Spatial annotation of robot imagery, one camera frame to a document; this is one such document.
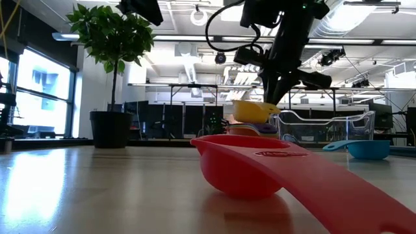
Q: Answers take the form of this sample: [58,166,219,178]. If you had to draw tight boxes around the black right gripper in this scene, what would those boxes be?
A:
[233,16,332,105]

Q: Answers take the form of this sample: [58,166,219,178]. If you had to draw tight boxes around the yellow measuring cup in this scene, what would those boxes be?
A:
[232,99,281,124]

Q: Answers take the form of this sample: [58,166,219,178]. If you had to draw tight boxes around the purple measuring cup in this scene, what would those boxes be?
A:
[227,122,280,136]

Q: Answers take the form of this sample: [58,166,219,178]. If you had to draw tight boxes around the orange measuring cup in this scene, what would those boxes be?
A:
[226,125,261,137]

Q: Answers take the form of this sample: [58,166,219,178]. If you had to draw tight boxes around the red measuring cup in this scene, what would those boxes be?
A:
[190,134,416,234]

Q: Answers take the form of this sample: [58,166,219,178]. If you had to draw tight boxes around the teal measuring cup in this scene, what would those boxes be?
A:
[322,139,391,160]

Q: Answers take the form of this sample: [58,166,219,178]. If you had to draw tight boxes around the clear plastic basket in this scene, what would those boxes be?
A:
[271,109,376,146]

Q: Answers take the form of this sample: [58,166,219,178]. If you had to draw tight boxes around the green leafy plant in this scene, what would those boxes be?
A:
[66,3,155,113]

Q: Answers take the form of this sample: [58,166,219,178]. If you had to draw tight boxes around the long ceiling light strip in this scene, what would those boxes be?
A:
[51,32,416,46]

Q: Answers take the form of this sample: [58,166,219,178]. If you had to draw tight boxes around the black computer monitor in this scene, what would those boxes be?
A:
[406,107,416,147]
[369,103,394,131]

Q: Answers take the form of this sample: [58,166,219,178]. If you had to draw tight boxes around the dark background partition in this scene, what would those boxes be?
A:
[123,100,225,139]

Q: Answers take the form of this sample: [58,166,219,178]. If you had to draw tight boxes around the black plant pot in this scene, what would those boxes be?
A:
[89,110,134,150]

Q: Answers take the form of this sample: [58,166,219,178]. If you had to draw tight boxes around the large window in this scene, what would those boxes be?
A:
[0,47,77,139]

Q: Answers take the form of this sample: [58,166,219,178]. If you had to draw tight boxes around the black background equipment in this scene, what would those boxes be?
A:
[0,92,25,153]

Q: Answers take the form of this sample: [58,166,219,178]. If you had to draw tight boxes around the white ring lamp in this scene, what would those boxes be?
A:
[190,8,209,27]

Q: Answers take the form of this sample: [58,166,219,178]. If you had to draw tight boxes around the black ceiling camera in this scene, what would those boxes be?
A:
[318,47,347,68]

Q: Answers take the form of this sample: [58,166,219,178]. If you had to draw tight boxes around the black dome camera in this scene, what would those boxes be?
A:
[214,51,228,65]

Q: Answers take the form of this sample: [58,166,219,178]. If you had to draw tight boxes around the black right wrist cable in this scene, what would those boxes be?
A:
[205,0,261,53]

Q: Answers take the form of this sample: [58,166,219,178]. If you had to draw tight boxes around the silver ceiling duct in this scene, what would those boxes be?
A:
[308,0,380,38]

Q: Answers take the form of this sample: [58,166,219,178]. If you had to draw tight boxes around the black aluminium table frame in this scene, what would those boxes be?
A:
[0,138,416,159]

